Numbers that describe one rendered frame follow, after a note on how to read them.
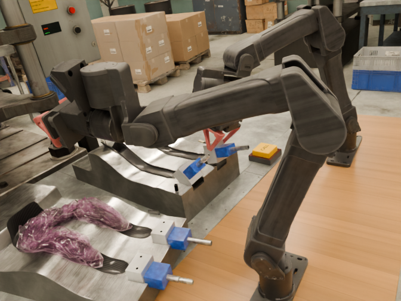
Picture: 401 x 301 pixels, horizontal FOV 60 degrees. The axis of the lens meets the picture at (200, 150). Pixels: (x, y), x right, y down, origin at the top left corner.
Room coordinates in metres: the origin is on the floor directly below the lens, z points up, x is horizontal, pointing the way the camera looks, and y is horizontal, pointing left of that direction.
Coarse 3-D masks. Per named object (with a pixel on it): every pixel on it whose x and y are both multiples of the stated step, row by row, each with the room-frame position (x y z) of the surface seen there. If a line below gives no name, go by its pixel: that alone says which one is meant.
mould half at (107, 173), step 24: (192, 144) 1.01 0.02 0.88; (96, 168) 0.96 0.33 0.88; (120, 168) 0.90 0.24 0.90; (168, 168) 0.87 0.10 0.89; (216, 168) 0.83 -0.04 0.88; (120, 192) 0.90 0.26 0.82; (144, 192) 0.82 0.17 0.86; (168, 192) 0.75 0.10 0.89; (192, 192) 0.75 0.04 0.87; (216, 192) 0.82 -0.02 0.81; (192, 216) 0.74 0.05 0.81
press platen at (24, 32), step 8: (24, 24) 1.31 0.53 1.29; (0, 32) 1.26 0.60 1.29; (8, 32) 1.27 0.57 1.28; (16, 32) 1.27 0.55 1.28; (24, 32) 1.28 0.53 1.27; (32, 32) 1.31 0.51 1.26; (0, 40) 1.26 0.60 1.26; (8, 40) 1.27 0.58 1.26; (16, 40) 1.27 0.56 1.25; (24, 40) 1.28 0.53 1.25; (32, 40) 1.30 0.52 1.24
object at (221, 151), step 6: (210, 144) 0.86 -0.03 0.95; (222, 144) 0.88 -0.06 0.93; (228, 144) 0.85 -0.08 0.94; (234, 144) 0.85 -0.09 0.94; (204, 150) 0.87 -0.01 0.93; (216, 150) 0.84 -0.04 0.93; (222, 150) 0.83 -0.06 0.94; (228, 150) 0.83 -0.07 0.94; (234, 150) 0.82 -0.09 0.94; (210, 156) 0.85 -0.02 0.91; (216, 156) 0.84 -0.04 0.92; (222, 156) 0.83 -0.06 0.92; (210, 162) 0.85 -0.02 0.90; (216, 162) 0.84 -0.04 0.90
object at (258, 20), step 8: (248, 0) 7.63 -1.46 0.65; (256, 0) 7.50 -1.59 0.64; (264, 0) 7.50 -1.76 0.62; (248, 8) 7.65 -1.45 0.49; (256, 8) 7.54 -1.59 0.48; (264, 8) 7.41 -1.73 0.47; (272, 8) 7.30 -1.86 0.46; (248, 16) 7.66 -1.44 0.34; (256, 16) 7.54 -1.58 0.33; (264, 16) 7.41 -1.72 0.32; (272, 16) 7.30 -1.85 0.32; (248, 24) 7.66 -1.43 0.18; (256, 24) 7.53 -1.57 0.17; (264, 24) 7.48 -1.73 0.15; (272, 24) 7.31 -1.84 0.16; (248, 32) 7.66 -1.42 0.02; (256, 32) 7.53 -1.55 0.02
